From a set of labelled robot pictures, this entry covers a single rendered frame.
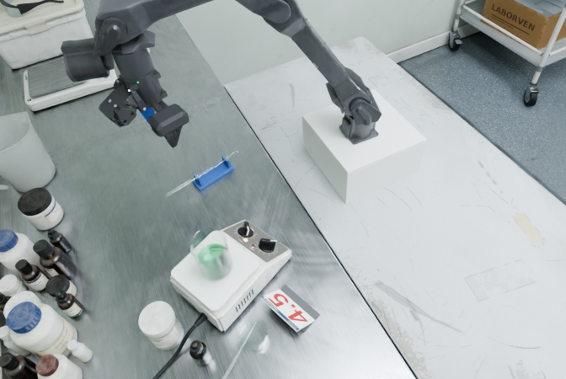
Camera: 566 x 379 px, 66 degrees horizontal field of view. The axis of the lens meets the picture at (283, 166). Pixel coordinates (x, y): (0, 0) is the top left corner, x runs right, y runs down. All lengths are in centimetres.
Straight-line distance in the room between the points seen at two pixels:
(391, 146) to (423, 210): 15
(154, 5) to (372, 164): 51
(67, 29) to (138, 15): 90
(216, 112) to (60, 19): 62
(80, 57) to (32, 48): 85
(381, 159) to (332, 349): 38
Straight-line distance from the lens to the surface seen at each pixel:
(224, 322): 81
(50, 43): 163
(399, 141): 96
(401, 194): 100
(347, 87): 85
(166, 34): 160
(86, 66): 79
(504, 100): 277
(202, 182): 104
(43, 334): 86
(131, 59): 77
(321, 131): 97
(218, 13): 214
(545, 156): 252
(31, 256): 101
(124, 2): 74
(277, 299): 84
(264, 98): 123
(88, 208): 110
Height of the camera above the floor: 168
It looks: 49 degrees down
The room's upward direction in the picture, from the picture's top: 6 degrees counter-clockwise
